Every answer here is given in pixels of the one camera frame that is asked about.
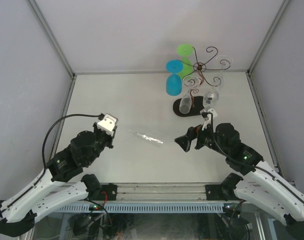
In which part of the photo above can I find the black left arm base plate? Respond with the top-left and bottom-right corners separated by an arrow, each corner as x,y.
88,183 -> 118,201

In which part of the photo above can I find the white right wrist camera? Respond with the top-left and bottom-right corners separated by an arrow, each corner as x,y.
200,106 -> 218,130

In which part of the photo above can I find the green plastic wine glass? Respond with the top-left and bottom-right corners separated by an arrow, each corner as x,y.
176,43 -> 194,79

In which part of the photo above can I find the clear flute glass front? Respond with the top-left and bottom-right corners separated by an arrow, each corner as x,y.
179,75 -> 202,115

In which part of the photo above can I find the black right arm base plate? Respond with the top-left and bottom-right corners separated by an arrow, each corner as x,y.
205,184 -> 233,201

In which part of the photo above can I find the black left camera cable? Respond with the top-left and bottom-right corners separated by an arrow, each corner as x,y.
0,113 -> 104,227

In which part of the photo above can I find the metal wine glass rack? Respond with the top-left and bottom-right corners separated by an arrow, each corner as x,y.
172,43 -> 233,117

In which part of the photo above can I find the blue plastic wine glass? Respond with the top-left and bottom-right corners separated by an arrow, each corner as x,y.
165,60 -> 184,96

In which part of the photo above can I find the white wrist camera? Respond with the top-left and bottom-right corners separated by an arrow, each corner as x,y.
200,106 -> 218,130
96,113 -> 118,136

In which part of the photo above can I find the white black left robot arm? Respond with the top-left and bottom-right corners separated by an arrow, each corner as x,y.
0,117 -> 117,238

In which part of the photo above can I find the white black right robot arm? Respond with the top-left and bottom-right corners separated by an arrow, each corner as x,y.
174,123 -> 304,240

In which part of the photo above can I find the clear wine glass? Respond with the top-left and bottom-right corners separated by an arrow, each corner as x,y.
203,76 -> 223,108

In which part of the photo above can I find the blue slotted cable duct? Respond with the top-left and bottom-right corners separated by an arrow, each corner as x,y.
55,202 -> 225,214

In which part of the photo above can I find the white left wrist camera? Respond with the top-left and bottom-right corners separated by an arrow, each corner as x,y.
96,113 -> 118,136

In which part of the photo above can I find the aluminium mounting rail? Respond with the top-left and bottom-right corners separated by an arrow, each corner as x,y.
108,182 -> 215,203

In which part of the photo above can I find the clear tall champagne flute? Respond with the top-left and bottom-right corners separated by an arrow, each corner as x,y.
213,54 -> 233,88

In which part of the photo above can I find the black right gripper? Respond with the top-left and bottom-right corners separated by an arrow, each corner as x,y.
175,118 -> 229,157

